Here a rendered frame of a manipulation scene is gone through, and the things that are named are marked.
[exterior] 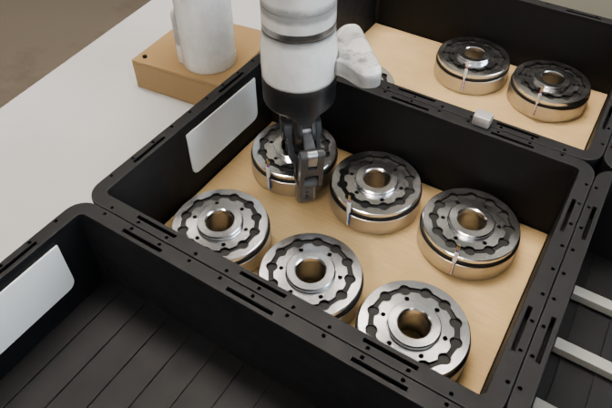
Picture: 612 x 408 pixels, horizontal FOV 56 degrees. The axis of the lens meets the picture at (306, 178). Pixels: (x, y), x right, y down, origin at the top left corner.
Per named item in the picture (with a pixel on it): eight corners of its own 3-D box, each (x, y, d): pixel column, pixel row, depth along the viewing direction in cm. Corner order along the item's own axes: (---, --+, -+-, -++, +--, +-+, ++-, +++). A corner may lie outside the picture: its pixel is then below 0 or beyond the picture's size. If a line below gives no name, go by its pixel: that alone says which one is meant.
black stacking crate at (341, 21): (271, 121, 80) (268, 50, 72) (371, 26, 98) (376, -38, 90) (560, 239, 65) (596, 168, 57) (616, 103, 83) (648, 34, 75)
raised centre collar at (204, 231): (187, 229, 60) (186, 225, 60) (216, 199, 63) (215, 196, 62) (224, 249, 58) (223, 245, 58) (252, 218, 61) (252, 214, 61)
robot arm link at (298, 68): (384, 88, 55) (392, 31, 51) (269, 103, 54) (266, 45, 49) (359, 38, 62) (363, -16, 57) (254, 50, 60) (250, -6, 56)
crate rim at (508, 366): (88, 212, 56) (81, 195, 54) (266, 63, 74) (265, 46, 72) (489, 439, 41) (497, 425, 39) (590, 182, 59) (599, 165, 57)
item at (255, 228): (151, 239, 60) (150, 234, 59) (213, 179, 66) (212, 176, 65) (229, 281, 56) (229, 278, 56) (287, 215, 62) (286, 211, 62)
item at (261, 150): (235, 159, 68) (234, 156, 68) (282, 114, 74) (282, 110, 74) (308, 192, 64) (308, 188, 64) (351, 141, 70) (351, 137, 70)
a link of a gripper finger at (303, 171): (297, 148, 57) (294, 176, 62) (300, 165, 56) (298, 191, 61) (324, 145, 57) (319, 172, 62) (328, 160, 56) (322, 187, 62)
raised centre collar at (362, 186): (345, 184, 65) (345, 180, 64) (370, 160, 67) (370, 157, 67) (382, 204, 62) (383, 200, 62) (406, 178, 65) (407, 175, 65)
